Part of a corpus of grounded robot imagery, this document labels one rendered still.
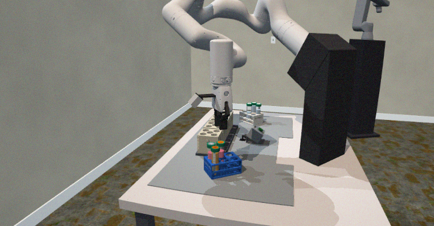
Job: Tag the blue tube rack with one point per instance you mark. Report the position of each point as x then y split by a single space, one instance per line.
225 168

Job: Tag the white tube rack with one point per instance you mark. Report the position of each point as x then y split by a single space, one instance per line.
256 119

